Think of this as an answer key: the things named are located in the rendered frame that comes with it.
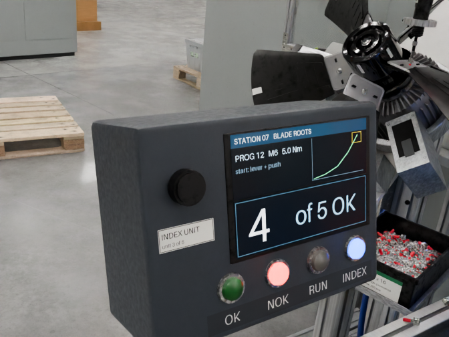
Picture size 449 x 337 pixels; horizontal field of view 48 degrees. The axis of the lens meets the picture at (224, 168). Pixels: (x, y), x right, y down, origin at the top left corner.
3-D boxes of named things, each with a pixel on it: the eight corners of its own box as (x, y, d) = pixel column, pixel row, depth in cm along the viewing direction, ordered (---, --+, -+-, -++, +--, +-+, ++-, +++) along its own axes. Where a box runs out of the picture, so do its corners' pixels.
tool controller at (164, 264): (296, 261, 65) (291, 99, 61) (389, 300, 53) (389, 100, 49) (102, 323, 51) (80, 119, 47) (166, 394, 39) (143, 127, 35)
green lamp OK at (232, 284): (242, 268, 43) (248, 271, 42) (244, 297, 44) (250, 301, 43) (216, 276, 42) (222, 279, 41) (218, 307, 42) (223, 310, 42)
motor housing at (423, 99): (351, 130, 142) (330, 103, 133) (399, 66, 143) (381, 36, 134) (418, 158, 125) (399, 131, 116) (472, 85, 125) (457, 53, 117)
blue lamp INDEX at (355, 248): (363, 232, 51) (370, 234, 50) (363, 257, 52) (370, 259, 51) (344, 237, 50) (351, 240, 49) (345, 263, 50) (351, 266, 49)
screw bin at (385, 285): (379, 236, 116) (385, 209, 113) (452, 268, 106) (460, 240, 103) (329, 272, 101) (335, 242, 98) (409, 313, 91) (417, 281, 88)
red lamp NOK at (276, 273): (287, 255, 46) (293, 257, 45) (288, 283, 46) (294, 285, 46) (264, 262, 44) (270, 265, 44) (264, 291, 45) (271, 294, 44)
